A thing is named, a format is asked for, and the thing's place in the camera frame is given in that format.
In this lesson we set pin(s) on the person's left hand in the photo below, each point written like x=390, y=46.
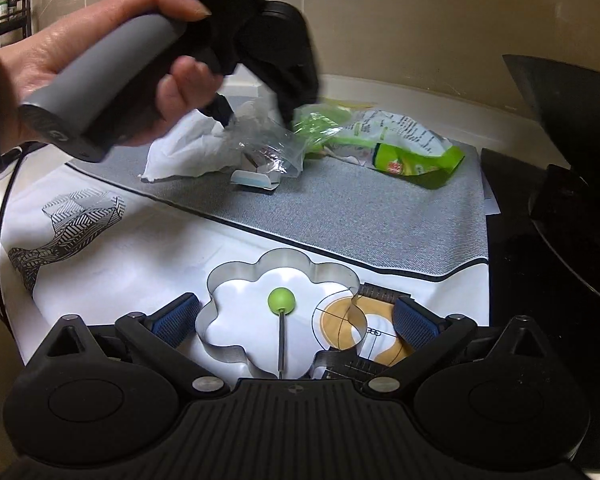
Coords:
x=55, y=45

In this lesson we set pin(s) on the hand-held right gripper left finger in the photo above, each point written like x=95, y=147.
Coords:
x=172, y=322

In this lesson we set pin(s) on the white printed cloth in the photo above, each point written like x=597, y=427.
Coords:
x=130, y=270

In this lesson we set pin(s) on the green snack bag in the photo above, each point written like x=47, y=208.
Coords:
x=410, y=160

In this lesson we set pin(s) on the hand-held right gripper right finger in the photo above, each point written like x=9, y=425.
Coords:
x=416, y=325

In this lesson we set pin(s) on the small white carton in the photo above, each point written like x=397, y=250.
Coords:
x=255, y=180

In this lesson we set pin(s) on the black wok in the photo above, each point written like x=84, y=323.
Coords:
x=570, y=110

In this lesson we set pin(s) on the clear plastic bag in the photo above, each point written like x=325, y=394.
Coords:
x=275, y=147

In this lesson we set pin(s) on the black gas stove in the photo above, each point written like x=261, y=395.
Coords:
x=510, y=260

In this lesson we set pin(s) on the black burner grate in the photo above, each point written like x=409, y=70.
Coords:
x=580, y=240

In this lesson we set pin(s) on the dark lid spice jar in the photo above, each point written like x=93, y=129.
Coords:
x=13, y=0

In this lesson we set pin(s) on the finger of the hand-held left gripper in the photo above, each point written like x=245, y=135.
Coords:
x=222, y=110
x=300, y=92

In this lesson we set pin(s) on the grey mat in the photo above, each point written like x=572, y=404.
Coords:
x=330, y=220

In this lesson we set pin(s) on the white paper towel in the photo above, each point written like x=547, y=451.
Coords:
x=185, y=155

